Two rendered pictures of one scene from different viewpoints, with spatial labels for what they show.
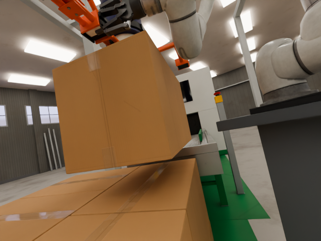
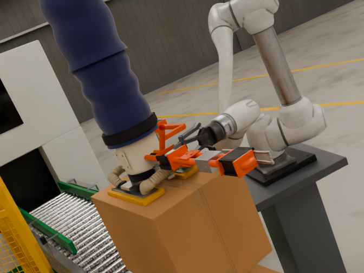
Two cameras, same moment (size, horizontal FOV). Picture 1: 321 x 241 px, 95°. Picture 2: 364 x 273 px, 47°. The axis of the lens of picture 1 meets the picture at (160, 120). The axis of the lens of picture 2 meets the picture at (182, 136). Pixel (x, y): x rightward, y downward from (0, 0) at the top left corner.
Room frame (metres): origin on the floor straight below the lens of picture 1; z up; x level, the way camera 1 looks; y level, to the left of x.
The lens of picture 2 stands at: (-0.47, 1.14, 1.62)
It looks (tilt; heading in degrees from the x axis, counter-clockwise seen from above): 15 degrees down; 314
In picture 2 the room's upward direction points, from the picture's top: 23 degrees counter-clockwise
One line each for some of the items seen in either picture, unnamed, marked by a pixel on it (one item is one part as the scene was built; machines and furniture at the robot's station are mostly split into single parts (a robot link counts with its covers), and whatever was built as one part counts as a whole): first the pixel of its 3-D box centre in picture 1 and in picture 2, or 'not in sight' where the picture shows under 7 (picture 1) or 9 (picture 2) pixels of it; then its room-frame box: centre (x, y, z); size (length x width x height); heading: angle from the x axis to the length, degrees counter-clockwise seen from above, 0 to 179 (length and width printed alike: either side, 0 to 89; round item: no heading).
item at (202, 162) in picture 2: not in sight; (210, 161); (0.34, 0.23, 1.20); 0.07 x 0.07 x 0.04; 74
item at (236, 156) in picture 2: not in sight; (236, 163); (0.21, 0.28, 1.20); 0.08 x 0.07 x 0.05; 164
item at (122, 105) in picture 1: (140, 114); (175, 221); (0.77, 0.10, 0.87); 0.60 x 0.40 x 0.40; 163
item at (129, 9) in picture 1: (131, 8); (208, 136); (0.49, 0.02, 1.20); 0.09 x 0.07 x 0.08; 75
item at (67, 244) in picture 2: not in sight; (34, 227); (2.65, -0.15, 0.60); 1.60 x 0.11 x 0.09; 165
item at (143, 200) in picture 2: not in sight; (132, 188); (0.81, 0.20, 1.09); 0.34 x 0.10 x 0.05; 164
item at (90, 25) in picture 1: (96, 28); (173, 156); (0.54, 0.17, 1.20); 0.10 x 0.08 x 0.06; 74
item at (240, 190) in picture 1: (229, 143); not in sight; (1.53, -0.64, 0.50); 0.07 x 0.07 x 1.00; 75
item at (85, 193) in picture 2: (203, 132); (92, 192); (2.51, -0.67, 0.60); 1.60 x 0.11 x 0.09; 165
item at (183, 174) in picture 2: not in sight; (169, 165); (0.76, 0.01, 1.09); 0.34 x 0.10 x 0.05; 164
